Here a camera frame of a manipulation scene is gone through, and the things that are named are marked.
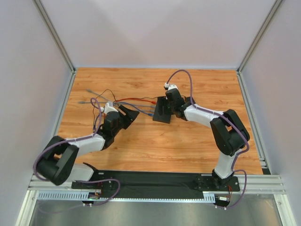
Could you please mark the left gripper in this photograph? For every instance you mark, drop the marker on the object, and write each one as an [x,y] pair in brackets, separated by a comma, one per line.
[122,117]

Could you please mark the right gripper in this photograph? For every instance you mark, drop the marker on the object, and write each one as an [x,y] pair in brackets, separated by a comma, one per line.
[166,109]

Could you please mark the black network switch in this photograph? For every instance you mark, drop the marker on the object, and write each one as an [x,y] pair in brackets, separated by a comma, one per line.
[162,111]

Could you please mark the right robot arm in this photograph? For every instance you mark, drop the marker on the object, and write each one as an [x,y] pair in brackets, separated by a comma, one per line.
[230,134]

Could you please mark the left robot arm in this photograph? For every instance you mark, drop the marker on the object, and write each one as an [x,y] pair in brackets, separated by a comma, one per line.
[56,161]

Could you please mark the black power adapter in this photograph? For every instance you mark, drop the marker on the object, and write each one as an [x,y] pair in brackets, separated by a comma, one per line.
[187,100]

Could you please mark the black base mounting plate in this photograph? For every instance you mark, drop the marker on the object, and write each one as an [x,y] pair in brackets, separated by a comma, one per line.
[157,185]

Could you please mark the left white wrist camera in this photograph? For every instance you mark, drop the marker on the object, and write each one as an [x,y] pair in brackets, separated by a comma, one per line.
[109,107]

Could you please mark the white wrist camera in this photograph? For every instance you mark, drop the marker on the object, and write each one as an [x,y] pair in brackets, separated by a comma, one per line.
[168,86]
[109,107]

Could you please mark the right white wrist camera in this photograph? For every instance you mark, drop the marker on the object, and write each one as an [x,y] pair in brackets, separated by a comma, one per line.
[168,86]

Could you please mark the right aluminium frame post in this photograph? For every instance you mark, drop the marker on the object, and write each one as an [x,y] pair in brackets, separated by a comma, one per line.
[262,30]

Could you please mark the aluminium frame post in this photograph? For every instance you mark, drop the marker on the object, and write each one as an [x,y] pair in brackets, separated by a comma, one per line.
[47,20]
[262,30]

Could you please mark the left aluminium frame post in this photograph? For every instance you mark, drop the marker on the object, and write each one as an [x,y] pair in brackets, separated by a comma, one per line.
[47,20]

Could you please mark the slotted cable duct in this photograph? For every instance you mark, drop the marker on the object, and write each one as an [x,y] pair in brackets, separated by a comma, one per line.
[88,196]

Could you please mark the front aluminium rail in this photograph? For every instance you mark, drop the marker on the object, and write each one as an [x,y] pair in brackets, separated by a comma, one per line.
[251,184]

